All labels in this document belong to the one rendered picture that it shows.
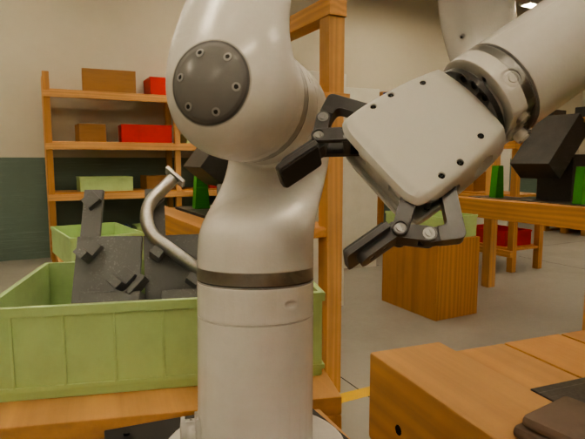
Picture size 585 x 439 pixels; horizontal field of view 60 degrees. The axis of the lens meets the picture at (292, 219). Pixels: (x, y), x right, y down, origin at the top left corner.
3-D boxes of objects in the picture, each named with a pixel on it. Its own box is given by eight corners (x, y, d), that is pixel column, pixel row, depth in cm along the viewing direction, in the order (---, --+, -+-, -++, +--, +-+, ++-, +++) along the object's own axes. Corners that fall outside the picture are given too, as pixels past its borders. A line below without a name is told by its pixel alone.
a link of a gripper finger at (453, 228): (494, 222, 39) (433, 260, 38) (430, 151, 42) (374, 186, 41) (496, 215, 38) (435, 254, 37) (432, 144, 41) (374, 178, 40)
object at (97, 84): (285, 246, 720) (285, 82, 694) (51, 266, 582) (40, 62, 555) (270, 240, 768) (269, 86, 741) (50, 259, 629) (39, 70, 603)
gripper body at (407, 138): (512, 166, 44) (410, 239, 42) (433, 93, 48) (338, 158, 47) (537, 114, 37) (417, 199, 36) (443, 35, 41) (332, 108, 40)
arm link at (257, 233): (174, 284, 49) (172, 32, 48) (247, 260, 66) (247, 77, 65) (294, 292, 45) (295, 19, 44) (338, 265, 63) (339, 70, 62)
